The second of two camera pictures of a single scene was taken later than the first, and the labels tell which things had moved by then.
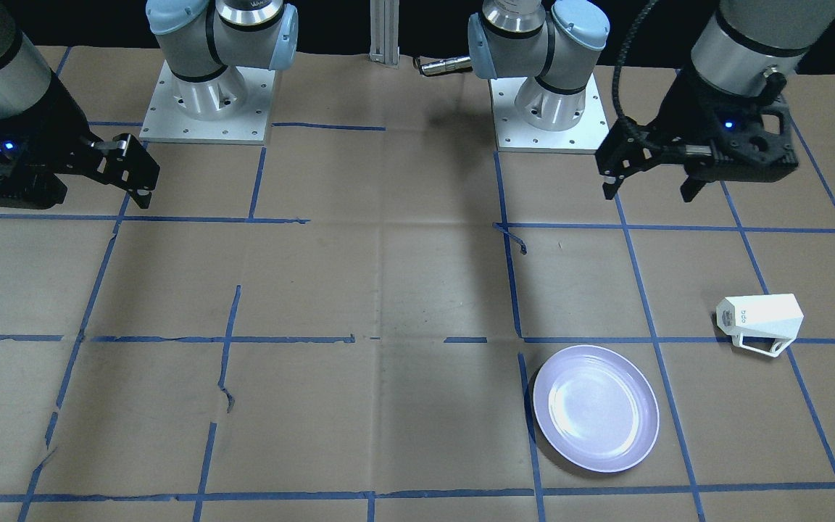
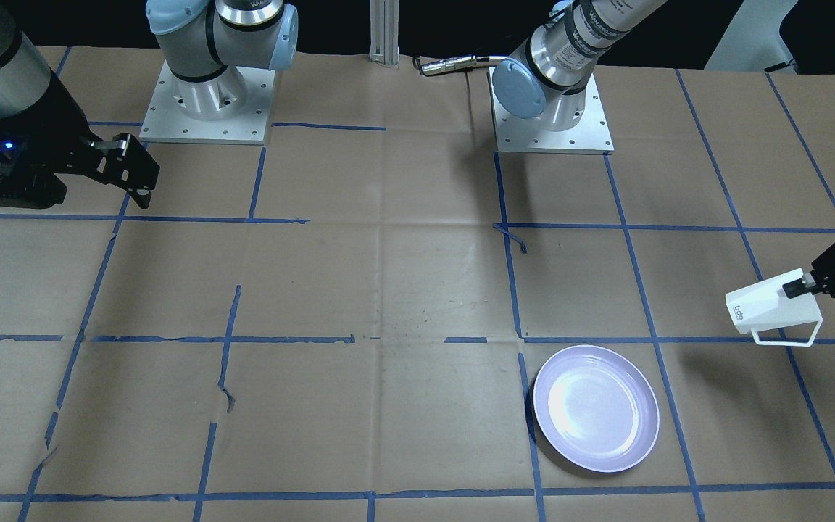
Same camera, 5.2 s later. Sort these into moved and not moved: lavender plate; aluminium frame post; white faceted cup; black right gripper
Moved: white faceted cup
Not moved: lavender plate; black right gripper; aluminium frame post
